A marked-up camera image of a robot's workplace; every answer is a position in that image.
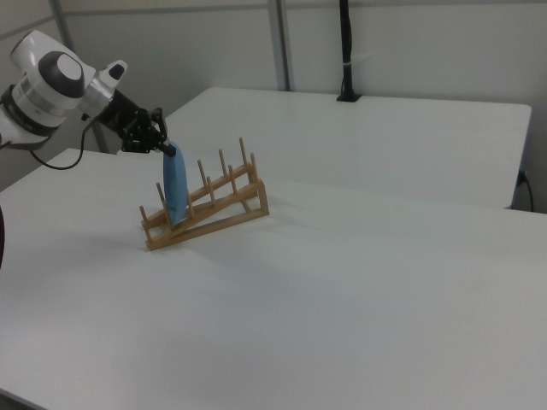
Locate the black camera pole with base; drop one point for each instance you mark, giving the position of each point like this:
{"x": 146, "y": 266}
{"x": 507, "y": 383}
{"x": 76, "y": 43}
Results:
{"x": 346, "y": 42}

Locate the blue plastic plate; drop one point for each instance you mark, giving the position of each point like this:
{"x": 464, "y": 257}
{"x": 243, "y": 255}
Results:
{"x": 175, "y": 188}

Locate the wooden plate rack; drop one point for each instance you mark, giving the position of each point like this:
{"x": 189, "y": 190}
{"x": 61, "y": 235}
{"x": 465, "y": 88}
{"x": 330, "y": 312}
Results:
{"x": 264, "y": 198}

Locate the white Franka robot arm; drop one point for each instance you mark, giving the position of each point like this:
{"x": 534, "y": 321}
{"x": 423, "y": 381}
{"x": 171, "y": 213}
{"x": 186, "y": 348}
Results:
{"x": 47, "y": 89}

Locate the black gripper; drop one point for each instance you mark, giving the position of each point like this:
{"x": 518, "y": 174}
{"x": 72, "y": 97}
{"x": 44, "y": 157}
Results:
{"x": 119, "y": 117}

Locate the grey aluminium frame post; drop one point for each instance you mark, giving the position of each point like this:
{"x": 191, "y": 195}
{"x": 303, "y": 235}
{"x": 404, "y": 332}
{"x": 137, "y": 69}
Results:
{"x": 280, "y": 42}

